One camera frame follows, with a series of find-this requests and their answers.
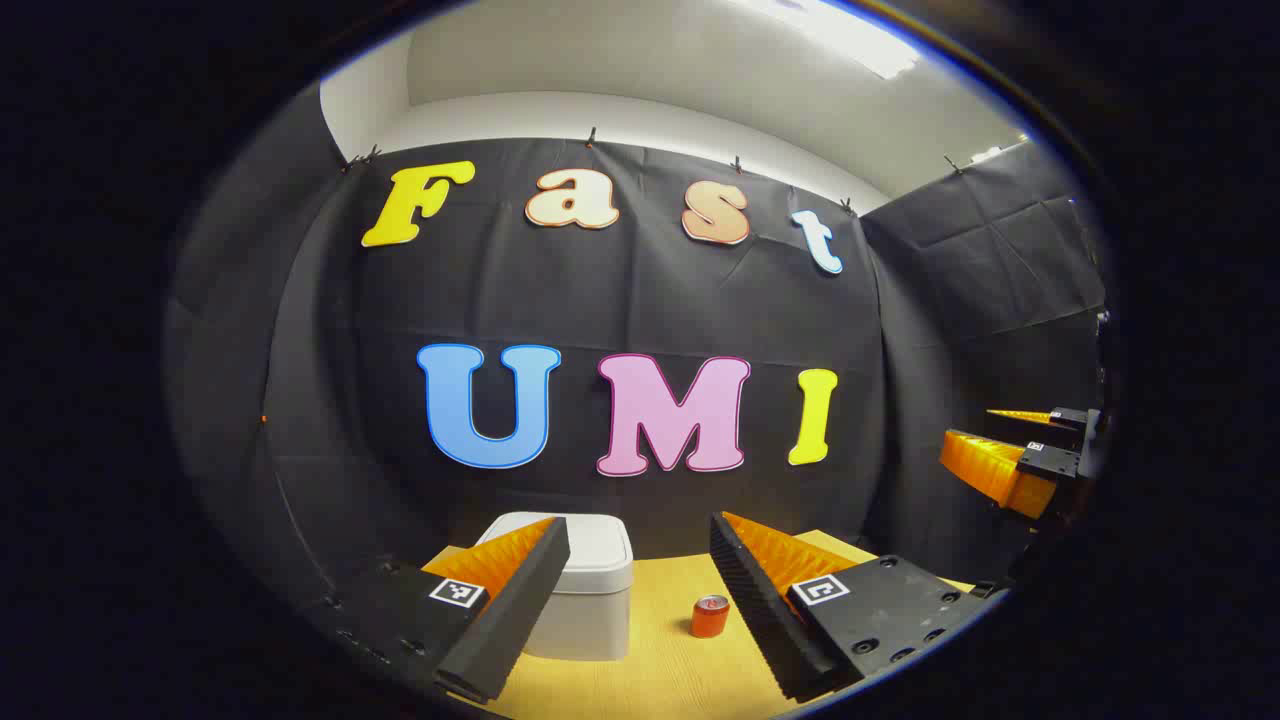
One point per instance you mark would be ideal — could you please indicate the red pop can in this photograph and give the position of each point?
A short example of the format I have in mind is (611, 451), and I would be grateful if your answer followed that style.
(710, 620)

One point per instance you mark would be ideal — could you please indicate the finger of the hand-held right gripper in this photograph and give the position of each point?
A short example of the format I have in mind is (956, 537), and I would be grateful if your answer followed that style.
(1050, 416)
(1000, 475)

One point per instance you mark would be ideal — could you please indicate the grey desktop garbage bin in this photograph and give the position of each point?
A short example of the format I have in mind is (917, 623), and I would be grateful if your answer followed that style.
(592, 610)

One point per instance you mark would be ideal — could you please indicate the wooden desktop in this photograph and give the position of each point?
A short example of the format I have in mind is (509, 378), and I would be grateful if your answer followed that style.
(660, 670)

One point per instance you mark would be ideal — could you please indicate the black backdrop cloth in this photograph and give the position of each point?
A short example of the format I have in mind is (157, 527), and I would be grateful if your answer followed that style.
(640, 300)

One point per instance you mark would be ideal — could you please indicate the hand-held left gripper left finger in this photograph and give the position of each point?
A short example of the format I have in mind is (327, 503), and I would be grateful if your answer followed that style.
(520, 610)

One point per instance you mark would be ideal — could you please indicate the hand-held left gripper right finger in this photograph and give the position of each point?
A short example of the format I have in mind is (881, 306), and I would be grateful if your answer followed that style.
(760, 610)

